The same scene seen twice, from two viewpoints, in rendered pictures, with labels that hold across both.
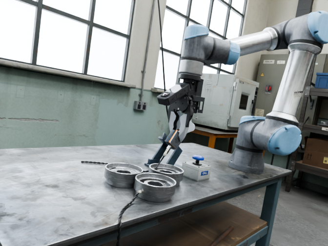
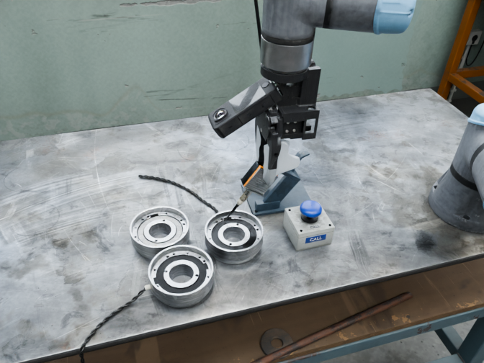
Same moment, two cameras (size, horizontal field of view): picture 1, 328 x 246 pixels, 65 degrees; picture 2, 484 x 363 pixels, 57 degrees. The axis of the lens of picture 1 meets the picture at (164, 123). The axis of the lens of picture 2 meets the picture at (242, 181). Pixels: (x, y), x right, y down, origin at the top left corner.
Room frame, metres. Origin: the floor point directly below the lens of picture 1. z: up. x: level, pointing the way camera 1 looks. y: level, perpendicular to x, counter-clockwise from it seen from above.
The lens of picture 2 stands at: (0.27, -0.31, 1.41)
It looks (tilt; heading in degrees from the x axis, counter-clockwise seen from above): 39 degrees down; 29
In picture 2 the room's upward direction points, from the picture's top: 2 degrees clockwise
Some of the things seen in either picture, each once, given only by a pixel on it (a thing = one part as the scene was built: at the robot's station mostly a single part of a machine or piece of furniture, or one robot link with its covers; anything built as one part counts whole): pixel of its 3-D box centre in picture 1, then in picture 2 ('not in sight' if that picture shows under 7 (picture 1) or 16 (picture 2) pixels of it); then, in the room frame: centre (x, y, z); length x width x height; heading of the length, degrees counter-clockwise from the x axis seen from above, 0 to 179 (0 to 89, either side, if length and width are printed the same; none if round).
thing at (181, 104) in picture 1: (188, 94); (285, 100); (0.84, -0.07, 1.07); 0.09 x 0.08 x 0.12; 134
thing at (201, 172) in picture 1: (196, 170); (310, 225); (0.86, -0.14, 0.82); 0.08 x 0.07 x 0.05; 137
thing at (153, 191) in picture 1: (154, 187); (181, 276); (0.64, 0.00, 0.82); 0.10 x 0.10 x 0.04
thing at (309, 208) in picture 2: (197, 162); (310, 215); (0.85, -0.13, 0.85); 0.04 x 0.04 x 0.05
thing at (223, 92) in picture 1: (225, 103); not in sight; (3.24, -0.73, 1.10); 0.62 x 0.61 x 0.65; 137
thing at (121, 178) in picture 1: (123, 174); (160, 233); (0.70, 0.09, 0.82); 0.10 x 0.10 x 0.04
